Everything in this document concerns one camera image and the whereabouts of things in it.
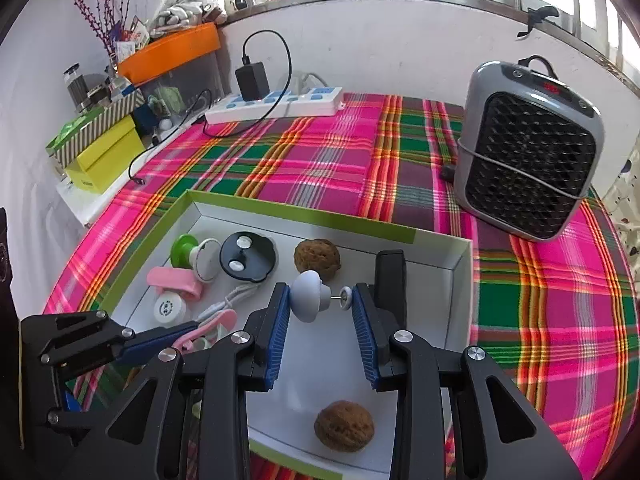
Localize black charger cable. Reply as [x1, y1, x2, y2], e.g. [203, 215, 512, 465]
[127, 29, 293, 187]

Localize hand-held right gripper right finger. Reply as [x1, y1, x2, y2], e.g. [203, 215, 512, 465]
[350, 282, 583, 480]

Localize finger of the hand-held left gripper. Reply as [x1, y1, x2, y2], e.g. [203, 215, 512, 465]
[47, 390, 108, 446]
[40, 312, 198, 378]

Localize small pink stapler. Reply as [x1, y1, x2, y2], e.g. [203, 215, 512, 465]
[146, 266, 205, 303]

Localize yellow cardboard box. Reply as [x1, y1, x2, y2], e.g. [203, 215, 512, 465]
[65, 115, 147, 195]

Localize white round cap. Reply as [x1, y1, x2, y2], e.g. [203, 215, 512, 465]
[151, 291, 191, 323]

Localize pink and green plaid tablecloth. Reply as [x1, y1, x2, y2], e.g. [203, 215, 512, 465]
[42, 91, 638, 480]

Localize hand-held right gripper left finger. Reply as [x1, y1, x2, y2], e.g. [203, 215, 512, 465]
[57, 282, 292, 480]

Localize white and blue power strip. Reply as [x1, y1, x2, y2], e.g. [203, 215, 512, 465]
[204, 86, 346, 126]

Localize large pink clip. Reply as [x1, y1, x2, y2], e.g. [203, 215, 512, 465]
[172, 309, 238, 353]

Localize pile of white plastic bags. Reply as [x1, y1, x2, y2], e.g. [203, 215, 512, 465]
[150, 0, 226, 28]

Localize striped cardboard box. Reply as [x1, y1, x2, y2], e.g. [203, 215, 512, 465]
[46, 90, 146, 167]

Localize black charger adapter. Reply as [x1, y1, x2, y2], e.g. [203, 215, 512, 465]
[235, 61, 271, 101]

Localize pile of colourful packets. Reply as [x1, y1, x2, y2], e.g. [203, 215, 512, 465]
[112, 17, 151, 61]

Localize clear bin with orange lid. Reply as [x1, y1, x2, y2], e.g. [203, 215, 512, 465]
[116, 22, 223, 126]

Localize glass jar with black lid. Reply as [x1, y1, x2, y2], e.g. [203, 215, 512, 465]
[62, 63, 88, 111]

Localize white mushroom-shaped knob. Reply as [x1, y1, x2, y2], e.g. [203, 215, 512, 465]
[290, 270, 353, 325]

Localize dotted cream curtain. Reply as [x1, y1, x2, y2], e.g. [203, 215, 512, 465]
[602, 145, 640, 281]

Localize black oval disc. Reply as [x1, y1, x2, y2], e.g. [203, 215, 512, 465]
[220, 231, 277, 282]

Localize green and white spool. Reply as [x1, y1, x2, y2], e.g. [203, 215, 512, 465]
[170, 234, 222, 283]

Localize small dark blue box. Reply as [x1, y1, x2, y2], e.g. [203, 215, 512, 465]
[132, 102, 158, 133]

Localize white usb cable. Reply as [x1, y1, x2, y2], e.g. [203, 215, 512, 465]
[197, 282, 273, 323]

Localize brown walnut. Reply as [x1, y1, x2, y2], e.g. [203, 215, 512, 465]
[313, 400, 376, 453]
[293, 239, 342, 283]

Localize black window hook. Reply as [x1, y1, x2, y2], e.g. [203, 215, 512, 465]
[517, 6, 562, 40]

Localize grey fan heater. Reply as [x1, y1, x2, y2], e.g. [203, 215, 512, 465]
[452, 57, 603, 243]

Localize purple flower branches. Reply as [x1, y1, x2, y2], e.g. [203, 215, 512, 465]
[60, 0, 143, 56]

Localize green and white cardboard box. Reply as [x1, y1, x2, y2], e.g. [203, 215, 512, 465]
[82, 190, 473, 480]

